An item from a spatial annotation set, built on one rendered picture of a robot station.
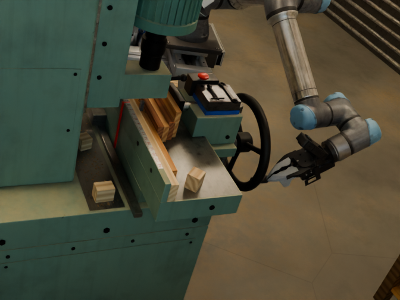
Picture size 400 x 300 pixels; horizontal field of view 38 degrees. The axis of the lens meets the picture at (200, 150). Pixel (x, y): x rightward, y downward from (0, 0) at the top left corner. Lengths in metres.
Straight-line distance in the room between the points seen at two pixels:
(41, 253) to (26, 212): 0.12
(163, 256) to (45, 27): 0.69
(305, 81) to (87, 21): 0.75
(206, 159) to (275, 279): 1.15
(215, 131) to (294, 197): 1.48
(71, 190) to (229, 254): 1.23
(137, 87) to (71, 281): 0.52
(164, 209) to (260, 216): 1.49
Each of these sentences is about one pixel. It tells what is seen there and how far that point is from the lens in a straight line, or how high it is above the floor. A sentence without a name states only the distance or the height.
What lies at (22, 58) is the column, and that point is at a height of 1.14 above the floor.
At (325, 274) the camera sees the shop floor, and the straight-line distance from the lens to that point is 2.64.
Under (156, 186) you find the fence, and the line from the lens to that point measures 1.30.
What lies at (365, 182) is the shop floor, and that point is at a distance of 3.30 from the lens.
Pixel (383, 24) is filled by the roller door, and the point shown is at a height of 0.24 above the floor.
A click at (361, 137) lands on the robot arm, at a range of 1.76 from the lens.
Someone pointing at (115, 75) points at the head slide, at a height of 1.08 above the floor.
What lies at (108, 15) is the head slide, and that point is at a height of 1.22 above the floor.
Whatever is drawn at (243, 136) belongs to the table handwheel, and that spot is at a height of 0.84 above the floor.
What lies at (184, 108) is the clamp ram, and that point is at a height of 0.95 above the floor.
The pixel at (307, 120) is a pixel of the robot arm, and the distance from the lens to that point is 1.69.
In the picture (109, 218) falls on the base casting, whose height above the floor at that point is 0.78.
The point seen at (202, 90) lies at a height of 1.00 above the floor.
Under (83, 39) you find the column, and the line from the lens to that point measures 1.23.
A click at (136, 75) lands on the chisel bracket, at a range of 1.40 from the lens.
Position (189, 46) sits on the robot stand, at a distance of 2.15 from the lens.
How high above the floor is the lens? 1.74
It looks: 35 degrees down
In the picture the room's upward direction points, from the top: 16 degrees clockwise
